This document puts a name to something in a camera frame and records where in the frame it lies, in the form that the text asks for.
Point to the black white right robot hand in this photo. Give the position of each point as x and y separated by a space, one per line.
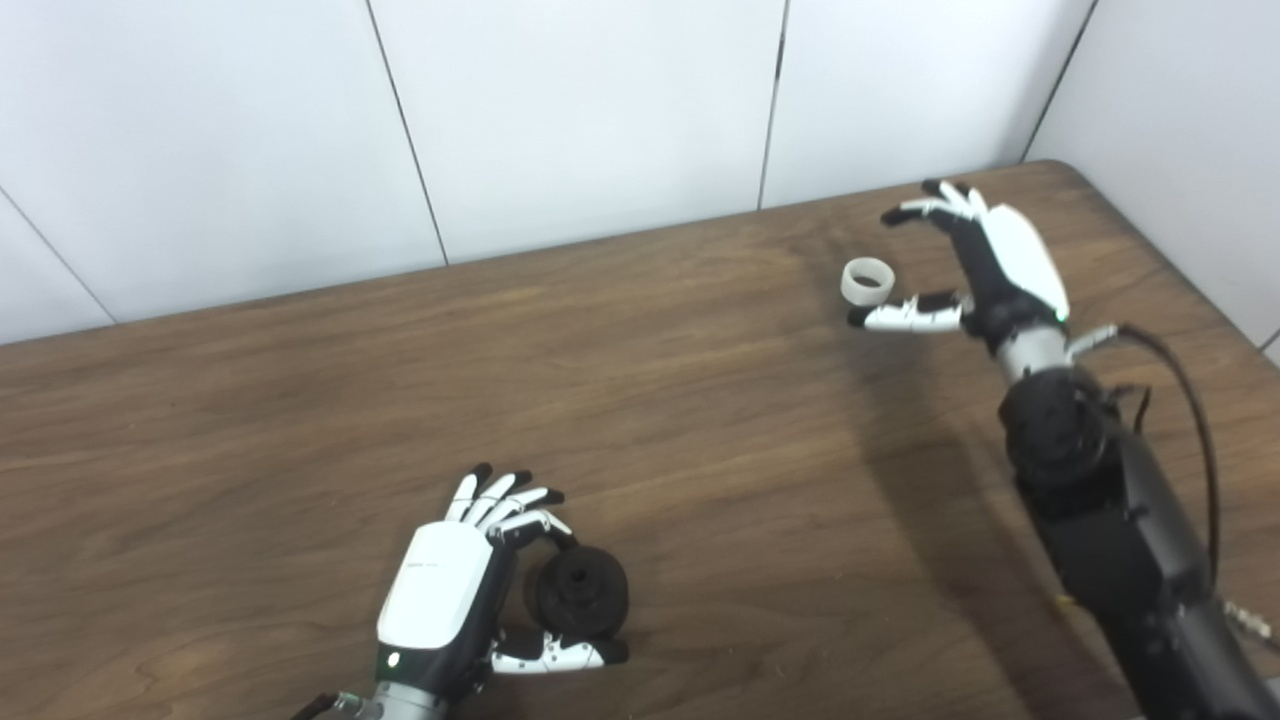
1020 265

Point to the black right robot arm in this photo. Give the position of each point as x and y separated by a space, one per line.
1100 520

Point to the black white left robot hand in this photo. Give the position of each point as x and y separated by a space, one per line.
435 590

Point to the round black plastic part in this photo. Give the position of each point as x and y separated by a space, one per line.
585 590

